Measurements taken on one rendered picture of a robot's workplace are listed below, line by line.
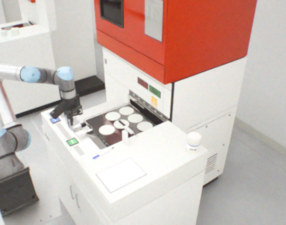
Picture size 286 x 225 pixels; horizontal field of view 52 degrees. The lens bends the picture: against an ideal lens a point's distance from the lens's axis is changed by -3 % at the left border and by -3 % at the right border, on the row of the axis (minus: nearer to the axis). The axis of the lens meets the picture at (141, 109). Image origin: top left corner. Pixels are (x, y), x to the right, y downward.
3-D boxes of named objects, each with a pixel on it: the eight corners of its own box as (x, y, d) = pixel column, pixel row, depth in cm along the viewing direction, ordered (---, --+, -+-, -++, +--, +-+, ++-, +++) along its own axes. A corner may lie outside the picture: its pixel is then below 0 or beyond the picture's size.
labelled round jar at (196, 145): (192, 143, 166) (194, 130, 161) (201, 150, 161) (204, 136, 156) (183, 148, 163) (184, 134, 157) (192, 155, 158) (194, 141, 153)
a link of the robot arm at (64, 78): (60, 64, 148) (75, 66, 146) (63, 83, 154) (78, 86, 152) (52, 71, 142) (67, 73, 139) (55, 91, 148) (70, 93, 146)
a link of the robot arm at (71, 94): (63, 93, 145) (57, 87, 151) (64, 101, 148) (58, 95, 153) (77, 89, 149) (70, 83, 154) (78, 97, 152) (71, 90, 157)
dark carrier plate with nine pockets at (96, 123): (129, 104, 213) (129, 103, 212) (159, 128, 189) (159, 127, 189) (85, 120, 196) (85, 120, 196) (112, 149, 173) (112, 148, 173)
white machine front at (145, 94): (108, 86, 249) (104, 41, 227) (170, 137, 194) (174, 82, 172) (104, 87, 248) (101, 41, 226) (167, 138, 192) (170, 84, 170)
